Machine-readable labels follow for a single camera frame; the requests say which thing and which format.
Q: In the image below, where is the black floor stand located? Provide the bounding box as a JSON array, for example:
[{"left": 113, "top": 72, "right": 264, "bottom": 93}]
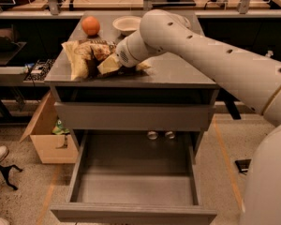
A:
[{"left": 0, "top": 164, "right": 22, "bottom": 190}]

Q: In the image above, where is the clear sanitizer bottle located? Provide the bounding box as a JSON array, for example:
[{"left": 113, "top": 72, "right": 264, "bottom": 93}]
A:
[{"left": 265, "top": 50, "right": 274, "bottom": 58}]

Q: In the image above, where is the grey drawer cabinet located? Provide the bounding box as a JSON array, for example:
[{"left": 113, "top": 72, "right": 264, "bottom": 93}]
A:
[{"left": 44, "top": 10, "right": 227, "bottom": 165}]

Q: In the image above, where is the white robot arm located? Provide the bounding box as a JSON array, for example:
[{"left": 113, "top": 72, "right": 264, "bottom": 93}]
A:
[{"left": 99, "top": 9, "right": 281, "bottom": 225}]

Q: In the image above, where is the closed grey upper drawer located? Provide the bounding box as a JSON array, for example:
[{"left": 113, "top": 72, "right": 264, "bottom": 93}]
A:
[{"left": 54, "top": 102, "right": 214, "bottom": 131}]

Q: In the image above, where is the cardboard box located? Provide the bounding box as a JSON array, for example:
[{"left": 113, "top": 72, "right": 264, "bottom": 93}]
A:
[{"left": 20, "top": 92, "right": 78, "bottom": 164}]

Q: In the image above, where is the green packet in box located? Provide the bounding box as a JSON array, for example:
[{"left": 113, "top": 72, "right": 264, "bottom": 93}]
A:
[{"left": 52, "top": 119, "right": 69, "bottom": 135}]

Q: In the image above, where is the white paper bowl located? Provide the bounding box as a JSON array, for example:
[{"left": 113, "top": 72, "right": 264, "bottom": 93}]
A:
[{"left": 112, "top": 16, "right": 141, "bottom": 36}]

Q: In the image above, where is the open grey middle drawer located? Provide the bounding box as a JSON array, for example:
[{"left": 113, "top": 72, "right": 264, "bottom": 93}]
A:
[{"left": 51, "top": 131, "right": 216, "bottom": 225}]

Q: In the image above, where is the brown and yellow chip bag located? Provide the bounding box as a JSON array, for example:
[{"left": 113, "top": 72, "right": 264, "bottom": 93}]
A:
[{"left": 62, "top": 39, "right": 151, "bottom": 81}]

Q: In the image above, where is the orange fruit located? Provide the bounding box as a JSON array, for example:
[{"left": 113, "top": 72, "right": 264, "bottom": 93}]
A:
[{"left": 81, "top": 16, "right": 100, "bottom": 36}]

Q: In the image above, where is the black patterned box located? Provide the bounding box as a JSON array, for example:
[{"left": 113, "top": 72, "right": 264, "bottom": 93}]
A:
[{"left": 24, "top": 59, "right": 55, "bottom": 82}]

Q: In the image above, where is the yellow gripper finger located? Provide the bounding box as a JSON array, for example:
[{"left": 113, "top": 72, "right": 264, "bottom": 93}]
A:
[{"left": 97, "top": 54, "right": 122, "bottom": 75}]

